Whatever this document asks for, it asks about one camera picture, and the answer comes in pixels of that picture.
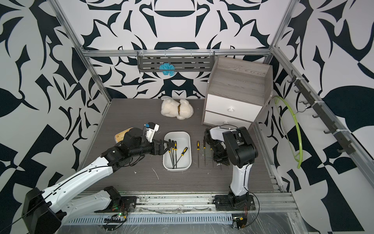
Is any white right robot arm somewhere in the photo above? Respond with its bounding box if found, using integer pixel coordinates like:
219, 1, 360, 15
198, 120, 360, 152
204, 126, 258, 211

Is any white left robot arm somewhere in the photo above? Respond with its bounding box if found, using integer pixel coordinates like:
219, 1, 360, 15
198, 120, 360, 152
22, 124, 172, 234

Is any white plastic storage box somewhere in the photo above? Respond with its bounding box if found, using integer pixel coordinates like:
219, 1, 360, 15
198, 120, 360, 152
163, 131, 192, 172

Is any yellow sponge block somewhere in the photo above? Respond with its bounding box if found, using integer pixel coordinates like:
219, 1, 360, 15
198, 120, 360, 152
115, 127, 132, 143

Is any white plush toy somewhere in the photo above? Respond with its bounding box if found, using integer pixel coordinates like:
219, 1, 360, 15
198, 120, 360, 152
161, 97, 194, 120

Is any grey wooden drawer cabinet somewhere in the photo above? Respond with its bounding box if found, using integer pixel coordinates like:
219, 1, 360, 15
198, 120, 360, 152
202, 57, 274, 128

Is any green hoop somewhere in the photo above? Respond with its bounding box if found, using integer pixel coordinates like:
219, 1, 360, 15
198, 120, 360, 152
273, 96, 303, 169

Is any teal crumpled cloth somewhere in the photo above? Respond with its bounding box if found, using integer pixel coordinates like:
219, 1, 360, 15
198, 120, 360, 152
159, 63, 175, 76

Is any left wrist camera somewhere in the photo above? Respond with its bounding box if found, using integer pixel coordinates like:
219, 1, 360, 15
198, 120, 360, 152
144, 122, 159, 143

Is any white perforated cable duct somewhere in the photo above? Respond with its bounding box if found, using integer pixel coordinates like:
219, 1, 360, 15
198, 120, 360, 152
67, 214, 233, 225

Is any grey slotted wall shelf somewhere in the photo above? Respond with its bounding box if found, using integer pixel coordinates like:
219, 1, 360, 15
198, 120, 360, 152
137, 54, 215, 72

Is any grey wall hook rail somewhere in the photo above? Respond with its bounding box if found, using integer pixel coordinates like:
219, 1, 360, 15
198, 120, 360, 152
288, 70, 356, 155

